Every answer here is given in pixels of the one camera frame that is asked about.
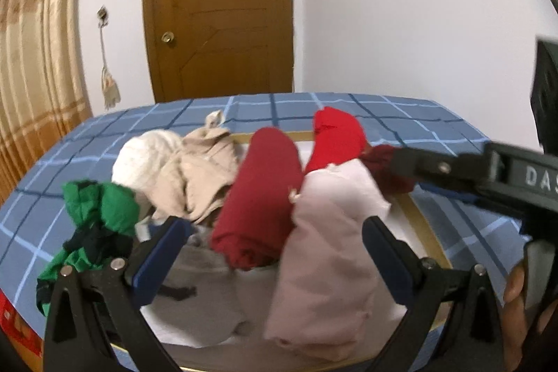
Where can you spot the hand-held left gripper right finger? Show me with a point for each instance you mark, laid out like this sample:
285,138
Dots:
383,263

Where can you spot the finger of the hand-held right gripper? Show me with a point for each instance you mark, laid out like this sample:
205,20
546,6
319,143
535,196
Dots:
497,206
440,167

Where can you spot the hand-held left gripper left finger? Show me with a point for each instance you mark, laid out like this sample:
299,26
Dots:
159,263

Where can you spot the pale pink underwear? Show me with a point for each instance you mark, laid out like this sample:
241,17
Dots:
331,258

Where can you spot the light wooden tray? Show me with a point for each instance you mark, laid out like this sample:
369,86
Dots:
432,241

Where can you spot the dark red underwear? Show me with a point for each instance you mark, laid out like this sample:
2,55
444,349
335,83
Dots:
383,169
257,197

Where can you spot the white printed underwear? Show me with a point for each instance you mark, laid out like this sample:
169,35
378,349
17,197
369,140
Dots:
209,304

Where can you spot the green and black underwear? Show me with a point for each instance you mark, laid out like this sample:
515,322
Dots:
109,210

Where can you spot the beige underwear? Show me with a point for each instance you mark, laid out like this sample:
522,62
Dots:
196,176

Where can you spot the white dotted underwear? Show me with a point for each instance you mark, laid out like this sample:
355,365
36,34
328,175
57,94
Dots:
144,158

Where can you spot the bright red underwear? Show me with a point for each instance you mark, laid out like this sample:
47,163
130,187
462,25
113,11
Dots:
335,141

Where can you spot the person's right hand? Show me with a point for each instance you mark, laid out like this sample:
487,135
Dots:
516,298

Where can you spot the blue plaid tablecloth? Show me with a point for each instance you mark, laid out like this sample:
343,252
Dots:
65,163

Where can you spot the red bag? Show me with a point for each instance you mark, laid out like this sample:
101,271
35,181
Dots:
17,324

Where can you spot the brass door knob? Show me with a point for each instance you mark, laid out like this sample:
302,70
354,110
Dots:
168,37

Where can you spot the beige striped curtain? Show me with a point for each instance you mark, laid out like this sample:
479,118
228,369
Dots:
35,49

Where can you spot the wall hook with tassel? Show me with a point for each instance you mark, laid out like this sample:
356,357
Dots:
109,86

